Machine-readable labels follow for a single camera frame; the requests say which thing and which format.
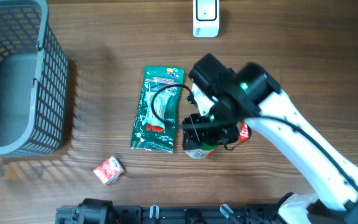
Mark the green 3M glove package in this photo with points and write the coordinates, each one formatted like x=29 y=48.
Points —
x=158 y=79

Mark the green lid jar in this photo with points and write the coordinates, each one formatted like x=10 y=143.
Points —
x=205 y=151

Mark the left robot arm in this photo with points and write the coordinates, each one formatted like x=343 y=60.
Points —
x=95 y=211

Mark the white barcode scanner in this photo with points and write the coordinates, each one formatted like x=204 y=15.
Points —
x=206 y=18

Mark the light green wipes packet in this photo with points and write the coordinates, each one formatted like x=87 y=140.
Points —
x=160 y=104

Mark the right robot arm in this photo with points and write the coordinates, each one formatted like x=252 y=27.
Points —
x=253 y=97

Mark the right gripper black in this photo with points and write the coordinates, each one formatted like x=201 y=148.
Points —
x=197 y=137

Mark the small red box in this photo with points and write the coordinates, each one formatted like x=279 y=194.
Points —
x=244 y=133

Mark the grey plastic mesh basket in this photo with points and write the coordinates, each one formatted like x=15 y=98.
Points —
x=33 y=81

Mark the small red sachet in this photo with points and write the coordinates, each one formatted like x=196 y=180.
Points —
x=109 y=170

